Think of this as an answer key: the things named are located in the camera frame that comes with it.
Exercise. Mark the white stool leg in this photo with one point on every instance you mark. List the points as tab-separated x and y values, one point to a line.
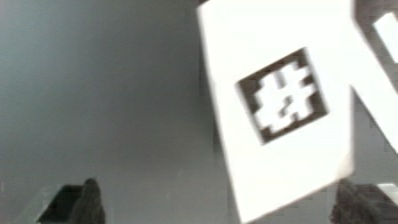
301	58

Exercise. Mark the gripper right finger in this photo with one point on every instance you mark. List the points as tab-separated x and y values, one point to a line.
366	203

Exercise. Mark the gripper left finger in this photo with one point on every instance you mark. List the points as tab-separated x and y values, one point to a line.
75	207

